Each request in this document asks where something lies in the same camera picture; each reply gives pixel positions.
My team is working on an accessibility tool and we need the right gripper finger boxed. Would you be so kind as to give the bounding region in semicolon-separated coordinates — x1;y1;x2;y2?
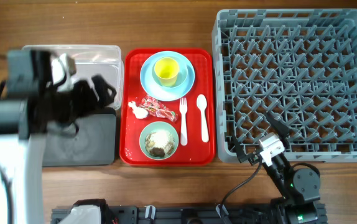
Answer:
232;136;248;163
265;112;290;146

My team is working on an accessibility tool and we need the white tissue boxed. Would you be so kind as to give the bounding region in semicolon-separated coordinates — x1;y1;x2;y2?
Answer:
127;101;149;119

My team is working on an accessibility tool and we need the red candy wrapper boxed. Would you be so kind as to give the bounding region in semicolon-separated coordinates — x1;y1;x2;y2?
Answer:
140;95;179;123

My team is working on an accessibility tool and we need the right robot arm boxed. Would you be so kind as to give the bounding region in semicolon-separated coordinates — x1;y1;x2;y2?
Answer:
219;112;321;223

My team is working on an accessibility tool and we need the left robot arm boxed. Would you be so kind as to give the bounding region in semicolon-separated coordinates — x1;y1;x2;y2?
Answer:
0;49;117;223

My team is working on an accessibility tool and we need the grey dishwasher rack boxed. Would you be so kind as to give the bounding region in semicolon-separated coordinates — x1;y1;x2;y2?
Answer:
211;9;357;163

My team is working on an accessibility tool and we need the black plastic bin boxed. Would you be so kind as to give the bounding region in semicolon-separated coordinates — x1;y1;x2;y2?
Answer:
42;107;116;167

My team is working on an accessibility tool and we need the white plastic spoon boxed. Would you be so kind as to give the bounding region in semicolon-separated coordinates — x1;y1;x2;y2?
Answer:
197;94;209;142

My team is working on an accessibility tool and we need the clear plastic storage box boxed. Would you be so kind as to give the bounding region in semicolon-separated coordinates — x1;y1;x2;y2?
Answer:
23;44;124;110

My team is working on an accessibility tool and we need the white plastic fork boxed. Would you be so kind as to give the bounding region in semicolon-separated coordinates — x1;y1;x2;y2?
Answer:
179;97;188;146

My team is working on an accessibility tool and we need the green bowl with food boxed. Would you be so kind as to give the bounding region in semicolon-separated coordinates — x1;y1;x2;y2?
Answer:
139;121;179;161

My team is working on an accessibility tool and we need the red plastic tray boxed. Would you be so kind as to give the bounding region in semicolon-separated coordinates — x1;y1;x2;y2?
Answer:
119;48;216;166

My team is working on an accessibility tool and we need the light blue plate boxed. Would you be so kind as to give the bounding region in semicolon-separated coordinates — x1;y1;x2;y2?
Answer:
140;51;195;101

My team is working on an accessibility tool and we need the yellow plastic cup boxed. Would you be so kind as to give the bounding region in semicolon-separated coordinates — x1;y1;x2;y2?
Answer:
154;57;180;87

